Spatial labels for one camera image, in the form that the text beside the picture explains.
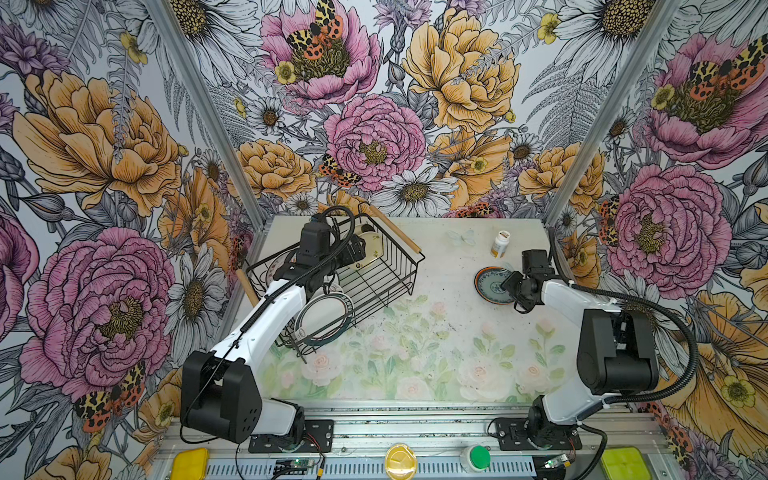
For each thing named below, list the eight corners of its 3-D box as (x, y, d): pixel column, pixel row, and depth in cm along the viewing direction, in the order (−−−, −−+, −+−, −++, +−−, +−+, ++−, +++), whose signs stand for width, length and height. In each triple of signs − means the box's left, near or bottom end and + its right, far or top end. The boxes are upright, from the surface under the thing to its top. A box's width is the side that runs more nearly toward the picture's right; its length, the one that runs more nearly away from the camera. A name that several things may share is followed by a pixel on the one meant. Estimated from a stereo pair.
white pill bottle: (492, 258, 113) (500, 240, 105) (489, 249, 116) (497, 230, 108) (503, 258, 113) (512, 240, 105) (501, 249, 116) (508, 230, 108)
